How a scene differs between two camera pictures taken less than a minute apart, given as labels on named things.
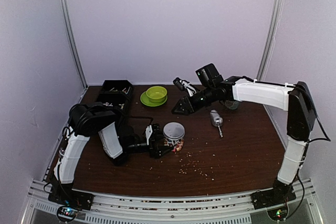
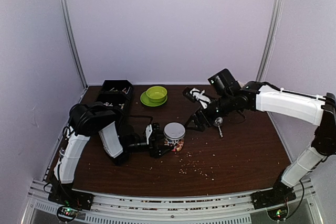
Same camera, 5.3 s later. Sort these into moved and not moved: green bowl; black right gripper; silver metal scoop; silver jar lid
Moved: black right gripper
Not moved: silver jar lid; silver metal scoop; green bowl
